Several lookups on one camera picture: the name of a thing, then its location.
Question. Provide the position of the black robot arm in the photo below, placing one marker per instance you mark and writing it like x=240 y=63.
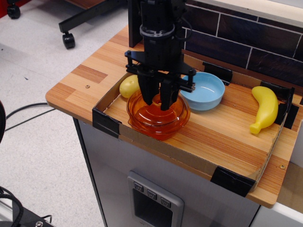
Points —
x=155 y=17

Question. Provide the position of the orange transparent pot lid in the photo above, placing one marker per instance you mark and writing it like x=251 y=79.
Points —
x=163 y=118

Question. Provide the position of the black equipment with cables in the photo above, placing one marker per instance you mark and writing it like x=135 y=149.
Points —
x=13 y=214

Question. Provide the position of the yellow toy potato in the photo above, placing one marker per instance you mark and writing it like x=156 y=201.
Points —
x=128 y=86

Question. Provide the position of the orange transparent plastic pot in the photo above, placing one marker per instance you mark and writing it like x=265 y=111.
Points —
x=156 y=132

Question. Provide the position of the dark brick backsplash panel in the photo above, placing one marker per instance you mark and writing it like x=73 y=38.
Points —
x=246 y=41

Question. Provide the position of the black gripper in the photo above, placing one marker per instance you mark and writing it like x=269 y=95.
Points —
x=162 y=54

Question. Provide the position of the yellow toy banana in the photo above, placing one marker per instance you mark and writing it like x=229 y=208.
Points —
x=267 y=110

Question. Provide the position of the light blue plastic bowl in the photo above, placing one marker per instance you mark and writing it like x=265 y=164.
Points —
x=208 y=92

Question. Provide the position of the grey toy dishwasher cabinet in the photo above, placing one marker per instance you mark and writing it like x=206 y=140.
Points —
x=135 y=188

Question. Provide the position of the black wheeled cart frame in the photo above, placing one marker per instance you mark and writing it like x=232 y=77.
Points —
x=42 y=21

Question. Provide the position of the cardboard fence with black tape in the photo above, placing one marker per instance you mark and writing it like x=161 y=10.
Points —
x=215 y=144

